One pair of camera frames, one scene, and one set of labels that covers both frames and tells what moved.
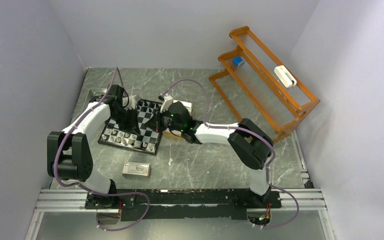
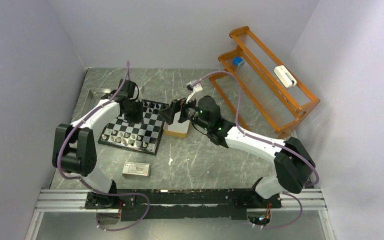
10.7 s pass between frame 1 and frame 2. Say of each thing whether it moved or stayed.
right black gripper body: moved
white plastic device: stayed
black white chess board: stayed
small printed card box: stayed
